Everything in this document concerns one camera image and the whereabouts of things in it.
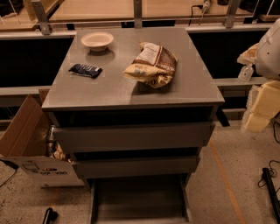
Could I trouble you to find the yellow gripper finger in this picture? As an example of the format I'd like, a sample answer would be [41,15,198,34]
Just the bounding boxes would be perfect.
[237,43,258,65]

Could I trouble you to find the brown chip bag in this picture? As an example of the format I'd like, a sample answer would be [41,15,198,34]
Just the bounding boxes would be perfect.
[122,42,178,88]

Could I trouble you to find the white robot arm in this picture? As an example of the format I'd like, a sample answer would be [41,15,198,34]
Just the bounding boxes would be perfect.
[237,18,280,81]

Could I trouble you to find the grey top drawer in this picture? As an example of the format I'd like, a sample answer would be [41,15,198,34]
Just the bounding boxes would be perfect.
[54,122,214,153]

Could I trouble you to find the grey drawer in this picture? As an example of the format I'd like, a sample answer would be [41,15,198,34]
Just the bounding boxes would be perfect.
[88,175,193,224]
[72,156,200,179]
[54,122,214,153]

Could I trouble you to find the grey drawer cabinet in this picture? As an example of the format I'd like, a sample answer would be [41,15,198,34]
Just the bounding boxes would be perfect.
[41,26,226,187]

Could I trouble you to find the grey bottom drawer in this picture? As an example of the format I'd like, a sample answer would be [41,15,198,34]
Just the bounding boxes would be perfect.
[88,175,193,224]

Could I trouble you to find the grey middle drawer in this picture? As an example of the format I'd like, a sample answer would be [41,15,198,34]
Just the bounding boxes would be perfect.
[72,156,200,179]

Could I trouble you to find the clear sanitizer bottle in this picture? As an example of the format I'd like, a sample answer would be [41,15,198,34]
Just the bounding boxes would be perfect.
[238,64,254,81]

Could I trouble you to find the white bowl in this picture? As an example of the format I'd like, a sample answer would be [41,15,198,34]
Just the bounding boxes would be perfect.
[80,31,114,52]

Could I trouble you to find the dark blue snack bar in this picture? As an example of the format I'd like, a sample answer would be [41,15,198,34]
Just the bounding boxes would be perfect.
[69,64,102,79]

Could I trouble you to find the crumpled wrapper in box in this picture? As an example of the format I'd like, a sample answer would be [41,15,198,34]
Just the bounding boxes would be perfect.
[51,143,71,162]

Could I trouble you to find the metal can in box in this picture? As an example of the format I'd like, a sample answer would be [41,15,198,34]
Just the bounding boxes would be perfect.
[46,125,56,157]

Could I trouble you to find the cardboard box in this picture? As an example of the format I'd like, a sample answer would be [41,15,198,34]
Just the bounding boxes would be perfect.
[0,89,84,187]

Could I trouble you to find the black object on floor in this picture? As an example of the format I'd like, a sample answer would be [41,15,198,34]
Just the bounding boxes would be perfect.
[42,207,58,224]

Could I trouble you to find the black cable on desk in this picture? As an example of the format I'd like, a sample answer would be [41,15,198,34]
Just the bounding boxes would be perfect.
[187,3,205,26]

